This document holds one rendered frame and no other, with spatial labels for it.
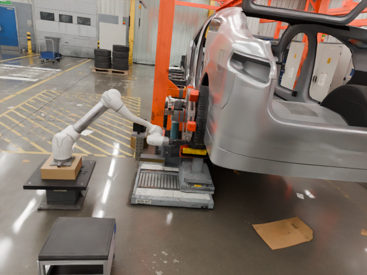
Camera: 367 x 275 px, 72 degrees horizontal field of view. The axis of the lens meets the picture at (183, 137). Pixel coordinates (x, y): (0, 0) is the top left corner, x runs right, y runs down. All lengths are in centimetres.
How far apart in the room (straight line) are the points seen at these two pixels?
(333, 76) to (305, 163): 513
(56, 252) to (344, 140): 186
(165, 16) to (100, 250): 228
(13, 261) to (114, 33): 1197
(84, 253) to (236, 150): 113
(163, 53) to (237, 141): 159
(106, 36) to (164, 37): 1060
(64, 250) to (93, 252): 17
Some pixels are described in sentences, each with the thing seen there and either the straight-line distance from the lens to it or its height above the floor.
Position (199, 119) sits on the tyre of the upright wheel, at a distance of 230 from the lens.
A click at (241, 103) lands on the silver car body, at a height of 126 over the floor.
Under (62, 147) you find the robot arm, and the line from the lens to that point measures 244.
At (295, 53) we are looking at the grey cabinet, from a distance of 828.
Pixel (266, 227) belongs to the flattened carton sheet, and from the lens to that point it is 266.
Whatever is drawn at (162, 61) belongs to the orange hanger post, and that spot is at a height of 133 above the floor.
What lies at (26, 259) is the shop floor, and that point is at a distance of 227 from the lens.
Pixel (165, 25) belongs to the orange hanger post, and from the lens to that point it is 293.
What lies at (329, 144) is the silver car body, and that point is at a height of 108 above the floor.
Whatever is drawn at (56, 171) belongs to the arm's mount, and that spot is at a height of 38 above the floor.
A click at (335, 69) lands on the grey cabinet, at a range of 686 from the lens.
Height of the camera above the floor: 158
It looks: 21 degrees down
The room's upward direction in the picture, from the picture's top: 7 degrees clockwise
